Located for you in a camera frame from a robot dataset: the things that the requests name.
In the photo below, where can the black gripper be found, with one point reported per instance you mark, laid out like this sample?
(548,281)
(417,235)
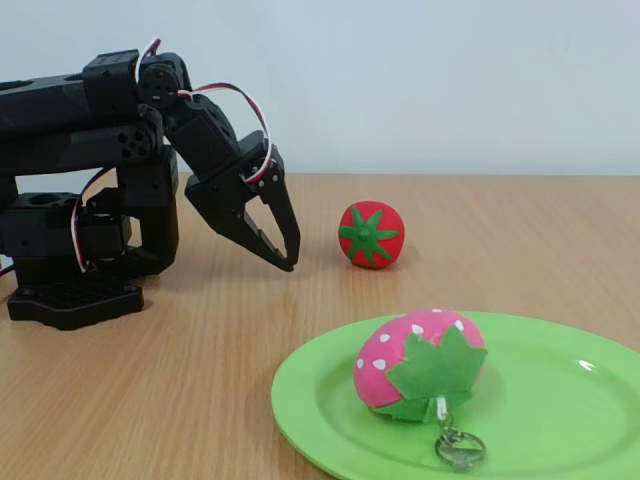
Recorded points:
(220,200)

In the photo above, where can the green plastic plate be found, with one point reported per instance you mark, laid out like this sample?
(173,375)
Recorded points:
(550,400)

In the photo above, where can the red toy tomato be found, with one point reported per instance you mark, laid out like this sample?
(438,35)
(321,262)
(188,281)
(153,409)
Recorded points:
(385,217)

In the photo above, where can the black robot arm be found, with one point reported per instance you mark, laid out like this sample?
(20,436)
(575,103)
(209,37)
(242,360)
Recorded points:
(50,100)

